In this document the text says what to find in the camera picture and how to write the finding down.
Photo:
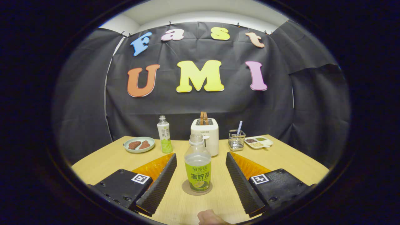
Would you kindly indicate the round brown coaster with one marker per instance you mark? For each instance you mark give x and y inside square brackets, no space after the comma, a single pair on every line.
[185,188]

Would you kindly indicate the white toaster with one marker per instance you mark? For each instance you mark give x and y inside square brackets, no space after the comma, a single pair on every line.
[211,140]

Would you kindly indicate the pale green plate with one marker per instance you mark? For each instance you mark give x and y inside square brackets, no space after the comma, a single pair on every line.
[139,150]

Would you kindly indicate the brown meat piece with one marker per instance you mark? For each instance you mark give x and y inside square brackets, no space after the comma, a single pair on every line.
[134,145]
[145,144]

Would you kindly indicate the white divided dish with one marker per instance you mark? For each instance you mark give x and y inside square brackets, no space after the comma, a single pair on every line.
[266,143]

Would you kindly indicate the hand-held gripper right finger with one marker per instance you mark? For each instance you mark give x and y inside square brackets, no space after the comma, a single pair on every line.
[240,184]

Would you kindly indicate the slim bottle with green drink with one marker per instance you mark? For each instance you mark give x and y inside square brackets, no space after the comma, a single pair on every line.
[164,134]

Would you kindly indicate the green label juice bottle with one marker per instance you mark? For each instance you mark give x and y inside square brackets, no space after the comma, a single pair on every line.
[197,175]

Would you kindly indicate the brown bread slice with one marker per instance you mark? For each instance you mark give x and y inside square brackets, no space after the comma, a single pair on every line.
[204,118]

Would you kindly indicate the wooden table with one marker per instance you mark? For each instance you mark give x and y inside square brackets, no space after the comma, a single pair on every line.
[281,159]

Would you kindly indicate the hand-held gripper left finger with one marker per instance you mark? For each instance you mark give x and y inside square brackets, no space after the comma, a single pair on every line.
[161,187]

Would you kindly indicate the pale straw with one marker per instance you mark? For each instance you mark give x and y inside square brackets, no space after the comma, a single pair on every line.
[239,127]

